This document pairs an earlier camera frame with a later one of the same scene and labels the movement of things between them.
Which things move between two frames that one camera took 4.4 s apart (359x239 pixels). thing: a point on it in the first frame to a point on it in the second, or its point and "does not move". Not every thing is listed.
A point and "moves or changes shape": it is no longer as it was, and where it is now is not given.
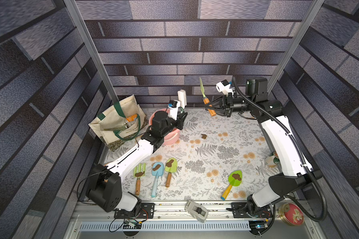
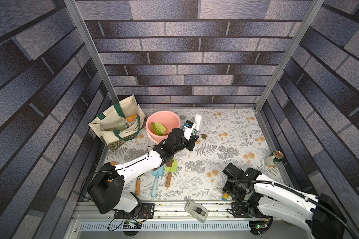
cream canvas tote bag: (122, 122) does not move
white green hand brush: (182, 97) to (197, 121)
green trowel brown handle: (170, 170) does not move
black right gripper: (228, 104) to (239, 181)
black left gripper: (179, 122) to (192, 142)
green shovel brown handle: (206, 100) moves or changes shape
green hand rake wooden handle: (138, 173) does not move
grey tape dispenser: (200, 212) does not move
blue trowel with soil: (157, 170) does not move
